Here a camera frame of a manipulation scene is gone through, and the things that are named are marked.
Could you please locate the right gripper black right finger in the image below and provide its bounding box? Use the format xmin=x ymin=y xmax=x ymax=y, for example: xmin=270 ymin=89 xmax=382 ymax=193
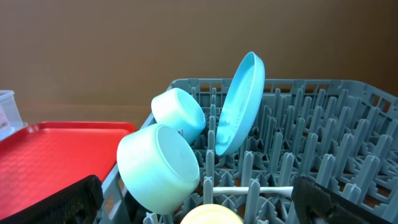
xmin=292 ymin=177 xmax=391 ymax=224

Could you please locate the red plastic tray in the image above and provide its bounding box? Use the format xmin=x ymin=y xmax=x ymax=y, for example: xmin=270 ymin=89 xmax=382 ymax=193
xmin=1 ymin=121 xmax=136 ymax=223

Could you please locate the large light blue plate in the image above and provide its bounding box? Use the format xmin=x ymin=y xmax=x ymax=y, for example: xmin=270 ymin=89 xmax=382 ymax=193
xmin=215 ymin=52 xmax=266 ymax=156

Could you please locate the light blue bowl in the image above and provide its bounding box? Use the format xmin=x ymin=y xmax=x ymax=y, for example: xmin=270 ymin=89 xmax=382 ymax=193
xmin=150 ymin=88 xmax=206 ymax=144

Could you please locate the clear plastic bin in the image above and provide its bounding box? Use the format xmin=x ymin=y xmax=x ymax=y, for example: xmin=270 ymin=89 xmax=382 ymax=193
xmin=0 ymin=90 xmax=27 ymax=140

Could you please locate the light green bowl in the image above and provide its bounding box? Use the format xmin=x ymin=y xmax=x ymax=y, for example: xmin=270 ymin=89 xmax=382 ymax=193
xmin=117 ymin=124 xmax=200 ymax=215

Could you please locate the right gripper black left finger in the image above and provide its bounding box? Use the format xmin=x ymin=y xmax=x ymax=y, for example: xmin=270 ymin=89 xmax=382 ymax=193
xmin=1 ymin=175 xmax=104 ymax=224

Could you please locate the grey dishwasher rack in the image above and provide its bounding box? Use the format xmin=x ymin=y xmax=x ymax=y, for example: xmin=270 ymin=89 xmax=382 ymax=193
xmin=96 ymin=78 xmax=397 ymax=223

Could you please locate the white plastic spoon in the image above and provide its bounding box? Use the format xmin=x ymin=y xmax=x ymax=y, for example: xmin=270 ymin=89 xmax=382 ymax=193
xmin=213 ymin=186 xmax=294 ymax=198

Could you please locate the yellow plastic cup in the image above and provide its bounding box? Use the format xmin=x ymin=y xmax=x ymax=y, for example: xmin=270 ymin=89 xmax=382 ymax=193
xmin=180 ymin=203 xmax=243 ymax=224

